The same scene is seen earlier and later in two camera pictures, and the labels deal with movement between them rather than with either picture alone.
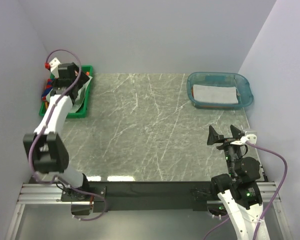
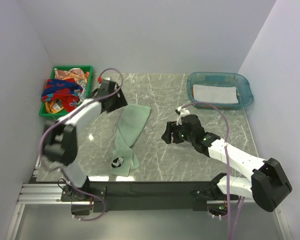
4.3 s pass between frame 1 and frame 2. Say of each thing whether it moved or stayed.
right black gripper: moved
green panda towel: moved
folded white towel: stayed
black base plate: stayed
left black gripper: moved
